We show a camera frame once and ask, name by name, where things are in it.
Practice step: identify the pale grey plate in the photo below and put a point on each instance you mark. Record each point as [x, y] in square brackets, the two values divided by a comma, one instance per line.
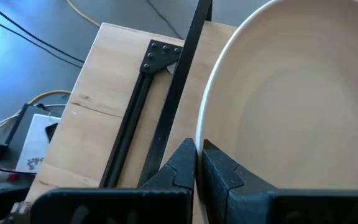
[291, 109]

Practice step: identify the wooden shelf black legs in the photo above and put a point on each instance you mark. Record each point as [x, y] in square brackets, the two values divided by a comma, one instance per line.
[179, 77]

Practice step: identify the black aluminium table frame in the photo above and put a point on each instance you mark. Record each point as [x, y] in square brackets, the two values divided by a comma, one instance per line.
[129, 124]

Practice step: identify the white printed box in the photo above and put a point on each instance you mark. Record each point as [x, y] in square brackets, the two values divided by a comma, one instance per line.
[33, 146]

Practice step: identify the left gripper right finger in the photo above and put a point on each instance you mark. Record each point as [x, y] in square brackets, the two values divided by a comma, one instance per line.
[259, 205]

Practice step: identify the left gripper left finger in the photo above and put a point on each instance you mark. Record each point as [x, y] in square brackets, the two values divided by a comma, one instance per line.
[113, 207]

